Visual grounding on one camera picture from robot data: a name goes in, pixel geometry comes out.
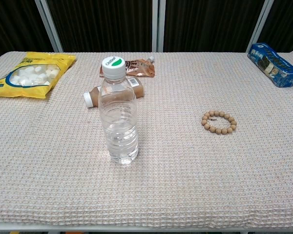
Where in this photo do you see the black pleated curtain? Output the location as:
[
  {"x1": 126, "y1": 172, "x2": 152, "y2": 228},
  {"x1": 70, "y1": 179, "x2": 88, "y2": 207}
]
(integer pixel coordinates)
[{"x1": 0, "y1": 0, "x2": 293, "y2": 64}]

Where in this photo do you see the beige waffle weave tablecloth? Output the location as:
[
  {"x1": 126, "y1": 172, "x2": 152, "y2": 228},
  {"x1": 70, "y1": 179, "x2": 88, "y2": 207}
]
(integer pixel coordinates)
[{"x1": 0, "y1": 51, "x2": 293, "y2": 230}]

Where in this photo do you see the grey upright metal frame post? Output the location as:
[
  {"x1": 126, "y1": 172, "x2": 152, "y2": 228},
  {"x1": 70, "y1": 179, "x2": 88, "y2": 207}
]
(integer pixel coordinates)
[{"x1": 151, "y1": 0, "x2": 167, "y2": 53}]

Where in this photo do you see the blue cookie box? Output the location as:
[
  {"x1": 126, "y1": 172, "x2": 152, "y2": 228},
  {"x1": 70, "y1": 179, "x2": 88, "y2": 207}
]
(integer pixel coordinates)
[{"x1": 247, "y1": 42, "x2": 293, "y2": 88}]

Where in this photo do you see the brown spout drink pouch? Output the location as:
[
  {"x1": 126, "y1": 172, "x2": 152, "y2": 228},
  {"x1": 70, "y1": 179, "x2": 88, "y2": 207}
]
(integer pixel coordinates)
[{"x1": 99, "y1": 56, "x2": 156, "y2": 78}]

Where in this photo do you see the grey slanted metal frame post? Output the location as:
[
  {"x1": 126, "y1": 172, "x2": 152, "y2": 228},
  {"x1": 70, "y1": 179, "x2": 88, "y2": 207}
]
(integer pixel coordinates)
[
  {"x1": 34, "y1": 0, "x2": 64, "y2": 53},
  {"x1": 245, "y1": 0, "x2": 275, "y2": 53}
]

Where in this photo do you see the wooden bead bracelet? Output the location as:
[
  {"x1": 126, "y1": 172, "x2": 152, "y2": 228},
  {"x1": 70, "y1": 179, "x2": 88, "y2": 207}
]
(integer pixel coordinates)
[{"x1": 201, "y1": 110, "x2": 238, "y2": 135}]

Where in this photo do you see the yellow marshmallow bag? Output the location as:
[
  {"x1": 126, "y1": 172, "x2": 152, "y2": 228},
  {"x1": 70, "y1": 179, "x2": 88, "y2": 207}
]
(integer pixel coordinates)
[{"x1": 0, "y1": 51, "x2": 77, "y2": 99}]

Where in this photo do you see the clear plastic water bottle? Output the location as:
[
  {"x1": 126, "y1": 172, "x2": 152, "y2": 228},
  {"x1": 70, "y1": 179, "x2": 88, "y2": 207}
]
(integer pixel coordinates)
[{"x1": 98, "y1": 56, "x2": 139, "y2": 165}]

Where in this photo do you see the brown drink bottle white cap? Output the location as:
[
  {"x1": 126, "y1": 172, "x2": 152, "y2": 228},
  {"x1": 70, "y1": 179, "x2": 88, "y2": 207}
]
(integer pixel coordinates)
[{"x1": 83, "y1": 77, "x2": 145, "y2": 108}]

